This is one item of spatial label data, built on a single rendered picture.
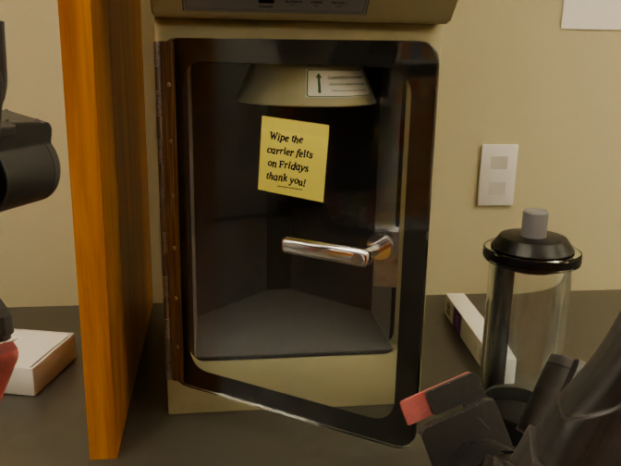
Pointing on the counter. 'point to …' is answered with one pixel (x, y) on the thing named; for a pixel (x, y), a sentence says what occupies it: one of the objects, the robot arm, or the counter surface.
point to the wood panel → (107, 203)
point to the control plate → (281, 6)
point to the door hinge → (163, 205)
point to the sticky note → (293, 157)
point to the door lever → (355, 254)
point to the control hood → (440, 11)
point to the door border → (164, 80)
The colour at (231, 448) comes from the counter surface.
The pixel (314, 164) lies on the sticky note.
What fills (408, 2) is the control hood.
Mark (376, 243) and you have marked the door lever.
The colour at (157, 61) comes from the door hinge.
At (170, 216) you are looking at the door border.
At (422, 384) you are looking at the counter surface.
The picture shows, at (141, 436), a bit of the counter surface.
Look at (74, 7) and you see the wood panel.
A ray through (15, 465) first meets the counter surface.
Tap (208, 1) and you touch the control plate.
